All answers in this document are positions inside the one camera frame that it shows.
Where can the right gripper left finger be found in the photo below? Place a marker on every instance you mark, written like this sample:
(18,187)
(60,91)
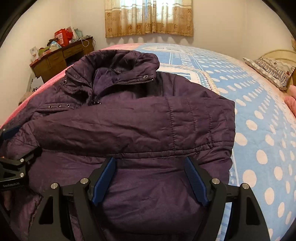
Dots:
(52,219)

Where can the white greeting card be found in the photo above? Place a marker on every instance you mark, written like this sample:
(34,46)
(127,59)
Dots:
(34,54)

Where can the pink folded quilt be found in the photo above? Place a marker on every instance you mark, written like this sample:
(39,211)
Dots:
(290,99)

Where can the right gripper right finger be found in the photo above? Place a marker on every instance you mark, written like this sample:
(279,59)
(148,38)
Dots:
(246,221)

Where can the beige window curtain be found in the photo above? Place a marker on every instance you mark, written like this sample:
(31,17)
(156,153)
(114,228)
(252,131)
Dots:
(127,18)

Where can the pink and blue bedspread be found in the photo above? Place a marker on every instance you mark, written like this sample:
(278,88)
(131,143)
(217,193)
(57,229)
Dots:
(263,154)

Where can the purple quilted jacket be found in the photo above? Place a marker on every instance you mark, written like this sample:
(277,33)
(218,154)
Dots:
(116,103)

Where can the grey patterned pillow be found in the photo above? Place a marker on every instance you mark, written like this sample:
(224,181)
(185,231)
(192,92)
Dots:
(276,72)

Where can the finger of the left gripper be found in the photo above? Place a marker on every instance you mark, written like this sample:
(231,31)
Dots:
(7,133)
(27,158)

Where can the red gift box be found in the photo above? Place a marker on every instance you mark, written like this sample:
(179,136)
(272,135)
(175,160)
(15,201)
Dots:
(63,37)

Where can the brown wooden desk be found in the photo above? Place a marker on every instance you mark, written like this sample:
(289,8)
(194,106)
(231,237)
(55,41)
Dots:
(53,63)

